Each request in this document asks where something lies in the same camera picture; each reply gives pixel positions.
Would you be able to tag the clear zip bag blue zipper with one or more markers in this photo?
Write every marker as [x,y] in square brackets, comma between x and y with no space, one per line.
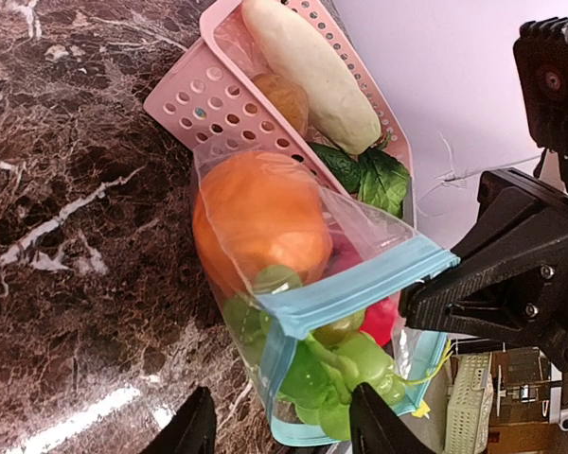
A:
[379,236]

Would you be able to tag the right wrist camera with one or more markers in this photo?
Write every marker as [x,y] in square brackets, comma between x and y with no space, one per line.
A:
[541,56]

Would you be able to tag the dark green leaf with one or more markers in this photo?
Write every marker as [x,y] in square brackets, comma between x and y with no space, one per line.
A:
[374,177]

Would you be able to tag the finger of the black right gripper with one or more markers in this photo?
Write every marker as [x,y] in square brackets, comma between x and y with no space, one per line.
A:
[529,309]
[522,226]

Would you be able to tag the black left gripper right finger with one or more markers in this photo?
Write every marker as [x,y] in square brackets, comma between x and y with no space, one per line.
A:
[375,428]

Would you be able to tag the white radish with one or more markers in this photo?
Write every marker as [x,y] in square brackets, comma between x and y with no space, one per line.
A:
[296,51]

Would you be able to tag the orange persimmon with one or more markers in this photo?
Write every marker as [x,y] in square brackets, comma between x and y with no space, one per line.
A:
[257,209]

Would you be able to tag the pink perforated plastic basket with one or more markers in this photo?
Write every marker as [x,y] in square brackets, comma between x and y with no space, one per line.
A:
[208,101]

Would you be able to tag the brown potato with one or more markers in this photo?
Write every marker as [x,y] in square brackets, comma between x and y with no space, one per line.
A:
[289,99]

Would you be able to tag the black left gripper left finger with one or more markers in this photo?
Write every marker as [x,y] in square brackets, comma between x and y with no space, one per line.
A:
[192,430]

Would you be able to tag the grey perforated crate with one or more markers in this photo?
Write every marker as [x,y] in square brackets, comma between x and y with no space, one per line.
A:
[470,405]

